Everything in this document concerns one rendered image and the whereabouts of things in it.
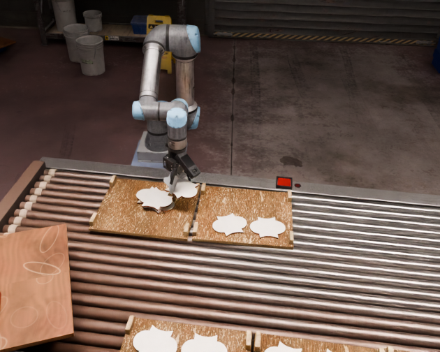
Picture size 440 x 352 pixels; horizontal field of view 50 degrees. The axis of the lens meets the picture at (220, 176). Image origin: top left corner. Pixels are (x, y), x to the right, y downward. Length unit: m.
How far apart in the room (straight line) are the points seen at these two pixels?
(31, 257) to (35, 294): 0.17
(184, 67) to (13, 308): 1.21
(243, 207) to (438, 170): 2.60
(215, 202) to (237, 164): 1.89
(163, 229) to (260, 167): 2.09
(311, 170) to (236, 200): 1.95
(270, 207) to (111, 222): 0.69
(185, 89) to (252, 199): 0.60
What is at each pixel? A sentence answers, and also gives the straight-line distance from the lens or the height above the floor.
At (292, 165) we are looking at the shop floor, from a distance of 4.00.
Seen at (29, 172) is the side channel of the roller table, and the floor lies 0.95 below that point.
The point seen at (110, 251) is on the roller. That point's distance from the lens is 1.92.
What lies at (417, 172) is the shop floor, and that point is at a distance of 4.25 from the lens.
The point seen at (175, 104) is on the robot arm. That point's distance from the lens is 1.88.
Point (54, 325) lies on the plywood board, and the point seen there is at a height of 1.04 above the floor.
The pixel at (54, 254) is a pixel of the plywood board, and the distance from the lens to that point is 1.77.
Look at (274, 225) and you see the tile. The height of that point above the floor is 0.94.
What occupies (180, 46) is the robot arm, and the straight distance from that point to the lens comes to 2.10.
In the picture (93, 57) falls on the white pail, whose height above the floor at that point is 0.21.
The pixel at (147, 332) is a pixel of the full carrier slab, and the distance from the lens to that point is 1.62.
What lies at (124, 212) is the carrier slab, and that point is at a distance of 2.04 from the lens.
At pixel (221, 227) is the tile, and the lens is 1.94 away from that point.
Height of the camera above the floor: 2.26
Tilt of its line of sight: 37 degrees down
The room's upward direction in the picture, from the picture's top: 2 degrees clockwise
